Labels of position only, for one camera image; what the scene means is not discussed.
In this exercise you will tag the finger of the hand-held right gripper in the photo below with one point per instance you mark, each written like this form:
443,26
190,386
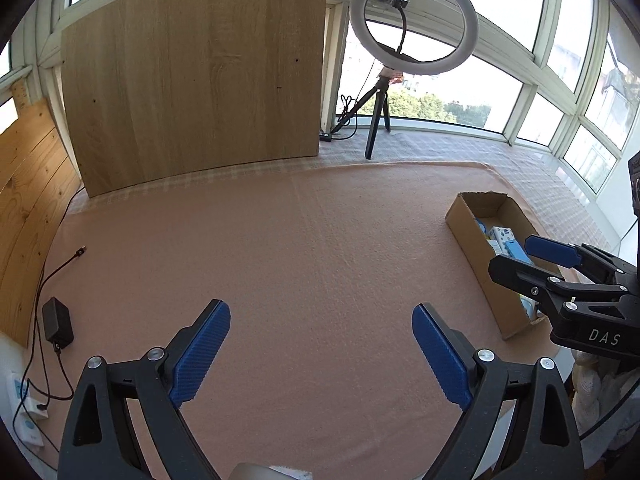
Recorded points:
550,249
515,272

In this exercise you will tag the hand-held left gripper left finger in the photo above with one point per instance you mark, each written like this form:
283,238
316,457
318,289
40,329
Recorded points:
200,355

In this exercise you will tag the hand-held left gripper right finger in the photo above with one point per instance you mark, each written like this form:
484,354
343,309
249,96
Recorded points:
440,355

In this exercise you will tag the blue folding phone stand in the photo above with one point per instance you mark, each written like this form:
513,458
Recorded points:
515,250

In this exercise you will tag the patterned tissue pack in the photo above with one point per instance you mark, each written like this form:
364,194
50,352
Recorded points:
500,237

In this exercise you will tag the cardboard box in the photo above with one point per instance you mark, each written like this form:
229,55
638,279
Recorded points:
480,250

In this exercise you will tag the round blue tape measure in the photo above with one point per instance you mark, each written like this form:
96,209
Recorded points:
482,225

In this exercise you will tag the person's right hand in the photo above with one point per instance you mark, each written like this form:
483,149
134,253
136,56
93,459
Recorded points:
587,385

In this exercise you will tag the pink felt mat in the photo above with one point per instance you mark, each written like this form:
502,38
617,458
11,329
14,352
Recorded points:
300,260

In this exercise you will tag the black power adapter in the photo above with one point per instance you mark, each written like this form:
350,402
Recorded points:
56,322

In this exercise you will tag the white power strip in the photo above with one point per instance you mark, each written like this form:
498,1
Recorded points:
30,425

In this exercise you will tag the pine plank panel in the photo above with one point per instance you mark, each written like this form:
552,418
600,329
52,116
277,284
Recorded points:
30,200

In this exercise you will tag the light wooden board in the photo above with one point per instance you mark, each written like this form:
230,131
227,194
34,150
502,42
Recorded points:
200,75

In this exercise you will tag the white window frame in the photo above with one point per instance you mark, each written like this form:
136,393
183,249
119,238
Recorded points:
520,112

